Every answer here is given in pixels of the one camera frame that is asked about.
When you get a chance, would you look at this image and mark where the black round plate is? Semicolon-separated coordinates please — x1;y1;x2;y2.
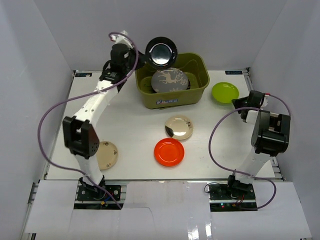
145;36;178;70

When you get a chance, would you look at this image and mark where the lime green plate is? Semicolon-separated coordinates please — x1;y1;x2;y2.
211;82;240;104

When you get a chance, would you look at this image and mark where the grey reindeer plate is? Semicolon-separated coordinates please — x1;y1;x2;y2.
151;68;189;93

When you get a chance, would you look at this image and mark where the orange plate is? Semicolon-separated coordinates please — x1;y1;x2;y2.
153;138;185;168

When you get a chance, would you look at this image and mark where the cream plate with small motifs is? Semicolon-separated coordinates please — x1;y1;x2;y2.
96;141;118;170

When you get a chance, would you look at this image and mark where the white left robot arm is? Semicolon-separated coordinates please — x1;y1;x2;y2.
62;43;145;200

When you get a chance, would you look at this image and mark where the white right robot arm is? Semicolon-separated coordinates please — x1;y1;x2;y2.
225;90;291;200

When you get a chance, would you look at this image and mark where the olive green plastic bin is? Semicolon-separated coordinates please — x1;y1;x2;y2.
135;52;210;109

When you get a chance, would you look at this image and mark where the right blue table label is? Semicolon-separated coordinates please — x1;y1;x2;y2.
225;70;243;75

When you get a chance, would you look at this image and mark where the blue table label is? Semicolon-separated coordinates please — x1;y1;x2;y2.
225;70;243;75
74;72;92;78

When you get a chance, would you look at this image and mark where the left blue table label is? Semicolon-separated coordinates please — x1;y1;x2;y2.
74;72;92;78

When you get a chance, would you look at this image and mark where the cream plate with black patch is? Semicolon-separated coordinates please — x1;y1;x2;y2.
164;115;194;141

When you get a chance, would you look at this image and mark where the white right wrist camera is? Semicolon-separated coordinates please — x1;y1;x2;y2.
260;93;270;109

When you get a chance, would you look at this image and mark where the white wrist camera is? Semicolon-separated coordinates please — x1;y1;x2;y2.
260;93;270;109
109;30;133;49

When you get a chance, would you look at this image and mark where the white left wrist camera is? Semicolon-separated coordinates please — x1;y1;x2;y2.
109;30;133;49

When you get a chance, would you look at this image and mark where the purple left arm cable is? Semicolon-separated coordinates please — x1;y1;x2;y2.
37;31;140;210

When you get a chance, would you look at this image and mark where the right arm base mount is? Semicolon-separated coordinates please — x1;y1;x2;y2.
203;175;258;213

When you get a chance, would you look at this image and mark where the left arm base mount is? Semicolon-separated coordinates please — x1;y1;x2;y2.
73;182;124;211

